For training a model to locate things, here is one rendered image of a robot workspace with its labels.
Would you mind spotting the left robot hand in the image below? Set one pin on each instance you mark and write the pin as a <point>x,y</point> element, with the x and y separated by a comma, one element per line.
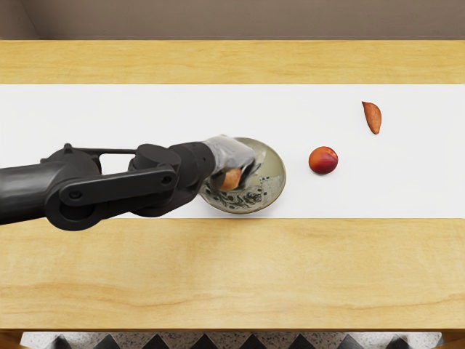
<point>232,152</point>

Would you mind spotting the small orange fruit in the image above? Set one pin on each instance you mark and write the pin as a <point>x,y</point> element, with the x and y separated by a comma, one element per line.
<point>231,179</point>

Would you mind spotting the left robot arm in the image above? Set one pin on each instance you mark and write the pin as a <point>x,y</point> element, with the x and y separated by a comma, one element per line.
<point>109,185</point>

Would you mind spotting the patterned ceramic plate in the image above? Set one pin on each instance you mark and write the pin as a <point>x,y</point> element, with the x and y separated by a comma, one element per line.
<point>267,181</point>

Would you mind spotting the orange fruit wedge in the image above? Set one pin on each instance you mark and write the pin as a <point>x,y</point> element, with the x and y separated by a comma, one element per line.
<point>372,117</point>

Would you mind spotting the round red peach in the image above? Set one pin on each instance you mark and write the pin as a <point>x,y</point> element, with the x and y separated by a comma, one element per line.
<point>323,160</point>

